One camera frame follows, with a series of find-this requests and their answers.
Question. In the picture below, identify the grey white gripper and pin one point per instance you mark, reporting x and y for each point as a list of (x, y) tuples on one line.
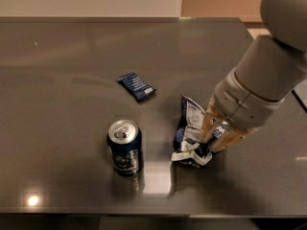
[(244, 103)]

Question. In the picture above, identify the blue white chip bag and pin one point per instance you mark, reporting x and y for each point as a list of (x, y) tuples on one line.
[(189, 148)]

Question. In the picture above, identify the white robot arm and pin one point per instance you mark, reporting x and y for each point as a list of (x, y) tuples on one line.
[(254, 89)]

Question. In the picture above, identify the blue pepsi can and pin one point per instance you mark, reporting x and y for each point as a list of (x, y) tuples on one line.
[(124, 139)]

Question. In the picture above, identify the small dark blue snack bar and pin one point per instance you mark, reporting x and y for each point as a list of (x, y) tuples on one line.
[(136, 86)]

